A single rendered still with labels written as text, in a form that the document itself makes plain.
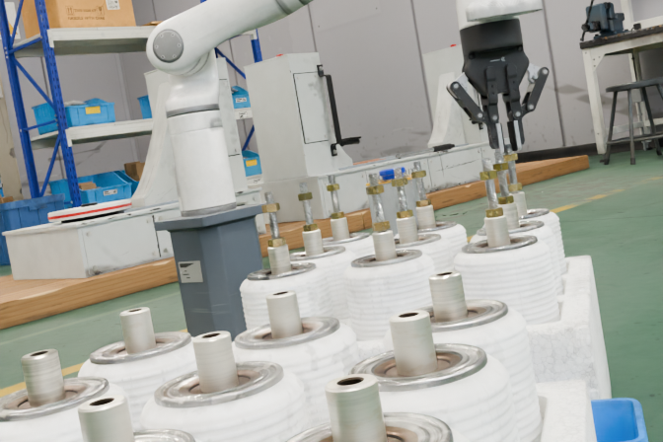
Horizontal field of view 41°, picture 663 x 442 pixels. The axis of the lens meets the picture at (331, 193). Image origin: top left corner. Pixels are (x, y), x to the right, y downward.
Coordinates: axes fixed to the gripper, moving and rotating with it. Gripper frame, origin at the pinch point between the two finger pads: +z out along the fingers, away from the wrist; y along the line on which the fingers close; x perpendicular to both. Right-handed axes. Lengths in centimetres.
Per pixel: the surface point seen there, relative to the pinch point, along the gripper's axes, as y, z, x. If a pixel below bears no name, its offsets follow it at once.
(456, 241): 8.3, 11.9, -0.8
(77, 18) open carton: 113, -116, -512
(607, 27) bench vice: -208, -46, -400
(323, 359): 31, 11, 49
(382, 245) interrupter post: 20.8, 8.5, 17.8
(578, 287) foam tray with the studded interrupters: -0.4, 17.2, 15.1
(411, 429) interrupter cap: 30, 10, 71
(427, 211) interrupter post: 10.6, 7.9, -3.7
